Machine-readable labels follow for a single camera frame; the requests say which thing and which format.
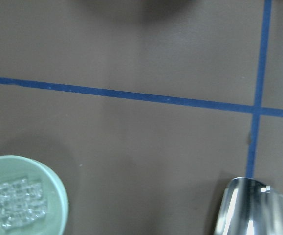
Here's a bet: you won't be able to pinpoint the green bowl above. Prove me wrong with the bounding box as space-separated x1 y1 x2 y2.
0 155 68 235

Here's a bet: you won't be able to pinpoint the ice cubes in bowl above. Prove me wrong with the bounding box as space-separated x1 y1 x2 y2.
0 177 48 231

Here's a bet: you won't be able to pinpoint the metal ice scoop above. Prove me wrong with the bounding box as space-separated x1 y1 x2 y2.
214 177 283 235

